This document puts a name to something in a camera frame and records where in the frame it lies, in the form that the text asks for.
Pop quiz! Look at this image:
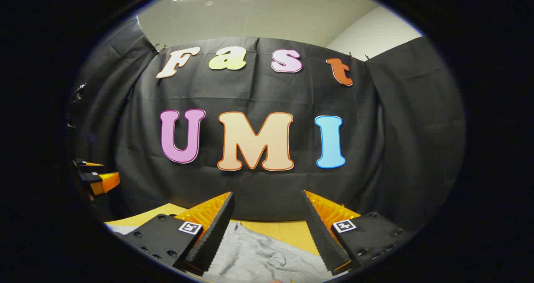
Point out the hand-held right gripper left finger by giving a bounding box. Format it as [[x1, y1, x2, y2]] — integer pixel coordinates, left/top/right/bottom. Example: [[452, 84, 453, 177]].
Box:
[[112, 191, 235, 277]]

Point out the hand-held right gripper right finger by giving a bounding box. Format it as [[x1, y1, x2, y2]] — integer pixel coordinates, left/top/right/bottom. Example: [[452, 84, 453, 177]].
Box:
[[300, 190, 418, 275]]

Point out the grey zip-neck sweatshirt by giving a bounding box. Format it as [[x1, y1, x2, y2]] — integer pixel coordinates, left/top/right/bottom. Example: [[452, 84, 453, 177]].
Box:
[[104, 221, 347, 283]]

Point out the black backdrop cloth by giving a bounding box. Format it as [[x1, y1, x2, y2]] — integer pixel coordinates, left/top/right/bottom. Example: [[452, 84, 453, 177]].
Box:
[[69, 16, 466, 233]]

